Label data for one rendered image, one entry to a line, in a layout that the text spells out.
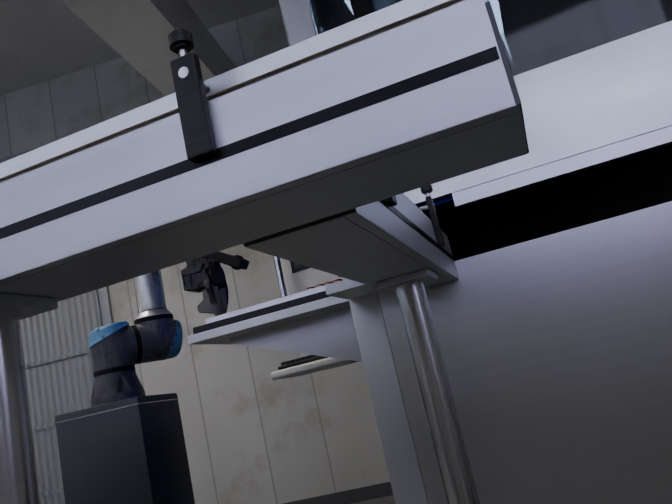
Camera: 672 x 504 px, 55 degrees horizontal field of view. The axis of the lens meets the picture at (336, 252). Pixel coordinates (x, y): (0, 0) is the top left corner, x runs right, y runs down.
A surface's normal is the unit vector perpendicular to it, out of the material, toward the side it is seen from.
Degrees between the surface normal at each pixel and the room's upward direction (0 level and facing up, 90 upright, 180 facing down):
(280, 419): 90
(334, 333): 90
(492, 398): 90
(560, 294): 90
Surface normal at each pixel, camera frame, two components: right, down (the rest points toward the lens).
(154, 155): -0.32, -0.14
